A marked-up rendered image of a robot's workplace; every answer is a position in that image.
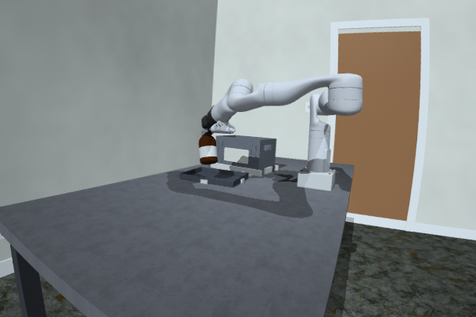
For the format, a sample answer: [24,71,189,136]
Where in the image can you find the brown glass bottle with white label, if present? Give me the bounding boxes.
[199,128,218,164]

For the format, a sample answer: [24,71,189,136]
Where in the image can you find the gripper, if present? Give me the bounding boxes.
[201,103,236,136]

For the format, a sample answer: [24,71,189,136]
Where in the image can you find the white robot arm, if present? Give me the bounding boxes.
[217,74,362,172]

